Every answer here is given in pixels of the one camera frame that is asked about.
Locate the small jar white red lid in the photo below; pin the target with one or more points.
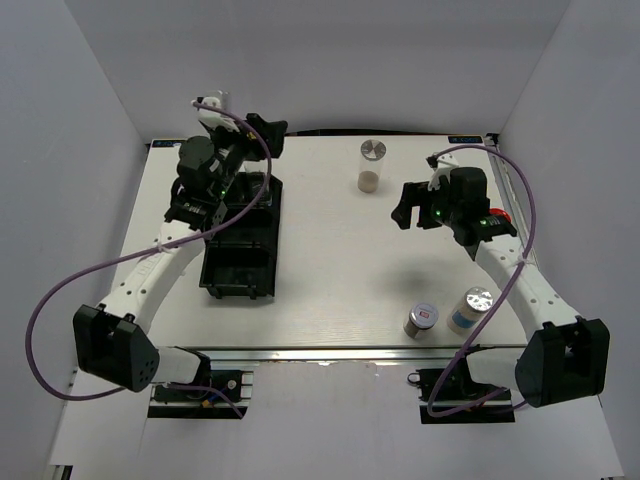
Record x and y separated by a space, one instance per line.
421 318

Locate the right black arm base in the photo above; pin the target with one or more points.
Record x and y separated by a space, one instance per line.
459 389

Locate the square glass oil bottle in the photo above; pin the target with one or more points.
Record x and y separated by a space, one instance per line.
252 182

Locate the blue label silver lid jar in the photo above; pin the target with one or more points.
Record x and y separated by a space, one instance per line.
474 304

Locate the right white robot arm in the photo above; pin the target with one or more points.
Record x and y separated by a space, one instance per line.
566 355

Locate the red cap amber sauce bottle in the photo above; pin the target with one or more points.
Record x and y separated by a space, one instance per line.
498 216

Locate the blue table sticker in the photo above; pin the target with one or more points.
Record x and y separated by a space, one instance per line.
465 139
166 143

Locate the black divided organizer tray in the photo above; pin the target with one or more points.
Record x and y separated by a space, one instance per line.
241 260

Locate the aluminium table frame rail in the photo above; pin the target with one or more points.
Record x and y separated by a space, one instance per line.
325 356

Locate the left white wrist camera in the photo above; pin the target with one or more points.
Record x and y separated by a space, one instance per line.
211 118

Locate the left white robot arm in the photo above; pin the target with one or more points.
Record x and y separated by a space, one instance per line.
111 337

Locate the right blue table sticker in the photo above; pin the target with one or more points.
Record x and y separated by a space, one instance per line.
465 139

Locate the round glass bottle gold spout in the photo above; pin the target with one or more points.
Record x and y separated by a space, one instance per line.
221 99

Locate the tall clear jar with grains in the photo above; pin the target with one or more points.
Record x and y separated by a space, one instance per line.
372 156

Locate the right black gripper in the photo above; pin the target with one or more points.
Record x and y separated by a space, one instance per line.
413 195

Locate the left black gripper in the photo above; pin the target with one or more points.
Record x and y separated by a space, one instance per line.
273 134

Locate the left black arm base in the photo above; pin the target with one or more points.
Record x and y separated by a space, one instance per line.
224 393

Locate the left blue table sticker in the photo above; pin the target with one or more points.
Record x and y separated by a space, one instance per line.
166 143

